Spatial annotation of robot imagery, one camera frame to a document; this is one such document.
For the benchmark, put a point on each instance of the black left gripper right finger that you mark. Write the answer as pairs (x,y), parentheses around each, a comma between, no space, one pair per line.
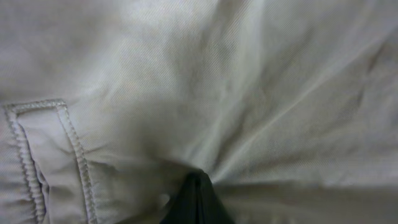
(210,210)

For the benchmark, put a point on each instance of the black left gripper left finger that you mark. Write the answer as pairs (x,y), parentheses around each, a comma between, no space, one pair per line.
(184,208)

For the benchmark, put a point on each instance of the beige cargo shorts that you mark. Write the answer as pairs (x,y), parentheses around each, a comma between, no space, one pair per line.
(290,107)

